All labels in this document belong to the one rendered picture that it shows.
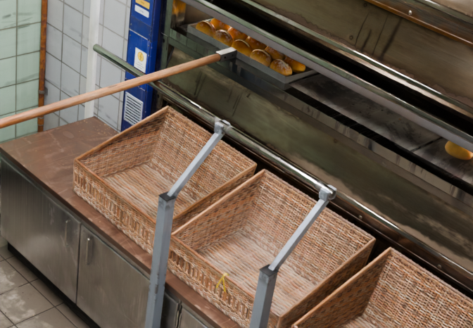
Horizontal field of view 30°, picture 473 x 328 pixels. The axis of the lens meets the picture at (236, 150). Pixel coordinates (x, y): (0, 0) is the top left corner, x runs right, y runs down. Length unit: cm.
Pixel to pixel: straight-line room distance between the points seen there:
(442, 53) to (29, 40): 227
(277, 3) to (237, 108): 50
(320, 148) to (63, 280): 128
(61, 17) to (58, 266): 122
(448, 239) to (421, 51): 62
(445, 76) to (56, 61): 222
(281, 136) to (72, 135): 111
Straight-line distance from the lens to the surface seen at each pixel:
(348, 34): 300
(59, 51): 439
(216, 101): 354
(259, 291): 275
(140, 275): 333
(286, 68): 335
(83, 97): 302
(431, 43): 285
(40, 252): 392
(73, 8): 421
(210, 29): 360
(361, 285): 309
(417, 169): 297
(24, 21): 438
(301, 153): 327
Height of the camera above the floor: 258
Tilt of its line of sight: 30 degrees down
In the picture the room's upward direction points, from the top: 9 degrees clockwise
